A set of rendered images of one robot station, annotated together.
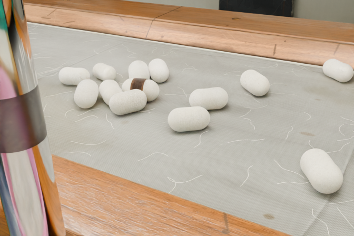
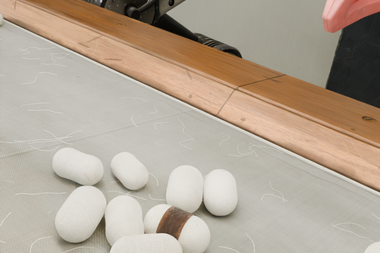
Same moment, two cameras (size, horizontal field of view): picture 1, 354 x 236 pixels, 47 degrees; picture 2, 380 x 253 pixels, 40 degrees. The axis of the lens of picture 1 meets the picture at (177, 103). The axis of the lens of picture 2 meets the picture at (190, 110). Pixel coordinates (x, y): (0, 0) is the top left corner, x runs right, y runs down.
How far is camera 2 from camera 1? 13 cm
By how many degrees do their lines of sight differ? 9
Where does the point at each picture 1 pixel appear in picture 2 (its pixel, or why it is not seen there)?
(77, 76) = (81, 170)
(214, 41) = (325, 151)
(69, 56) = (90, 120)
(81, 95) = (67, 219)
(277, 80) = not seen: outside the picture
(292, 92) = not seen: outside the picture
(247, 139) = not seen: outside the picture
